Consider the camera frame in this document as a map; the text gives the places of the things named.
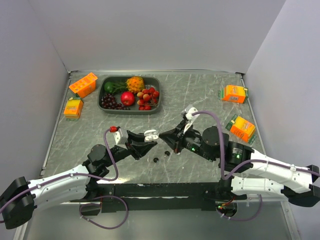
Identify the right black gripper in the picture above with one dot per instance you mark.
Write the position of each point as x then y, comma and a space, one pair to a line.
175, 137

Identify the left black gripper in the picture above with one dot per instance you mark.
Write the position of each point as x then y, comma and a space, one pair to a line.
138, 151

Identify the white earbud charging case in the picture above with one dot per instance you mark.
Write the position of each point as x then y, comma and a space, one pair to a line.
150, 135

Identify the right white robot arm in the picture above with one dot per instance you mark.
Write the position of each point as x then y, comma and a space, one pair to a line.
244, 171

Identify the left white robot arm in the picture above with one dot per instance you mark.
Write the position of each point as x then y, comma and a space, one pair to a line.
22, 197

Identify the red apple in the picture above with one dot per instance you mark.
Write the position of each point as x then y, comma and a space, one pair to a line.
127, 98

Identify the red lychee cluster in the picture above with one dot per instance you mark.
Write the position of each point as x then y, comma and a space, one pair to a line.
148, 99

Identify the dark purple grape bunch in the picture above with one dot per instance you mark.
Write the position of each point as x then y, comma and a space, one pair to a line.
109, 102

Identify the orange spiky fruit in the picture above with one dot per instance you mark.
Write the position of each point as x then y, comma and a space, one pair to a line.
135, 84

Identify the green lime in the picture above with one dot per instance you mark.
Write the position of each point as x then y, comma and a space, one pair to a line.
109, 87

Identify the dark grey fruit tray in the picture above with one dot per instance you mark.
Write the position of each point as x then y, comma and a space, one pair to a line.
120, 87

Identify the orange box front right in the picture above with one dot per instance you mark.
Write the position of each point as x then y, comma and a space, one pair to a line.
242, 128

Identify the orange box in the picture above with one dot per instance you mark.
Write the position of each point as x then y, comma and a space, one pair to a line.
242, 128
234, 93

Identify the orange sponge pack left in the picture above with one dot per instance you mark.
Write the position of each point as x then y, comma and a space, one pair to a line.
73, 108

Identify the orange box back right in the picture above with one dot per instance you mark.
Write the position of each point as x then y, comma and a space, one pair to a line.
234, 93

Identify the orange carton back left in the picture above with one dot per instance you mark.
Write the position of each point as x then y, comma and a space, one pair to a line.
84, 86

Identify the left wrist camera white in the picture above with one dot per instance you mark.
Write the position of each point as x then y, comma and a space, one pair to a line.
120, 135

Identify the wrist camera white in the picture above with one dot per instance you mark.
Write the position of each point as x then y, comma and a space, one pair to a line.
187, 114
120, 135

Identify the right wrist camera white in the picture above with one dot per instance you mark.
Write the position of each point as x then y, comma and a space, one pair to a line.
187, 114

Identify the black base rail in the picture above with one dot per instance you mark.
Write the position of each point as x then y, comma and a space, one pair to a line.
161, 196

